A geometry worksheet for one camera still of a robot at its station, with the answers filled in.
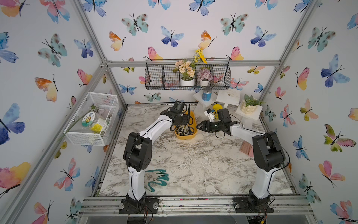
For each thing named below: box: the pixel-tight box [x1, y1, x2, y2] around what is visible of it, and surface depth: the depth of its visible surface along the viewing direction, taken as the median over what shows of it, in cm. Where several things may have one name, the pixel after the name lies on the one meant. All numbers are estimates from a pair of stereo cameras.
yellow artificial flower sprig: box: [192, 48, 208, 64], surface depth 84 cm
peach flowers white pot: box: [172, 59, 197, 87], surface depth 84 cm
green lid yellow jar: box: [81, 111, 107, 134], surface depth 66 cm
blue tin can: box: [201, 87, 213, 102], surface depth 101 cm
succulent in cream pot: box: [240, 94, 266, 115], surface depth 92 cm
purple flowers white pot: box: [197, 66, 214, 87], surface depth 91 cm
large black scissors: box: [187, 104, 195, 135], surface depth 98 cm
